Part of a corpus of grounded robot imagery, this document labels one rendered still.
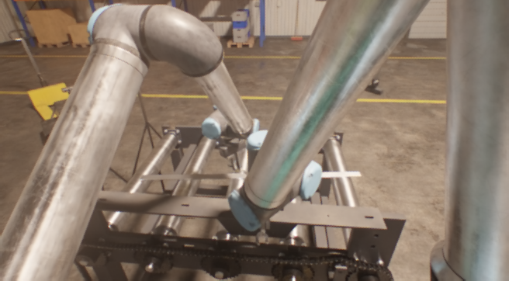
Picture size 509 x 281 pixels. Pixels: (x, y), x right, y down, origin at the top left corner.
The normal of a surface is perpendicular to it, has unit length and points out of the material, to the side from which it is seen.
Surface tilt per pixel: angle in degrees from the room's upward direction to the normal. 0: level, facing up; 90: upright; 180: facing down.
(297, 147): 103
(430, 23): 90
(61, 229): 68
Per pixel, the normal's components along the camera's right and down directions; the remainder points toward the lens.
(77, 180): 0.75, -0.09
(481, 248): -0.76, 0.34
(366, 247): -0.11, 0.48
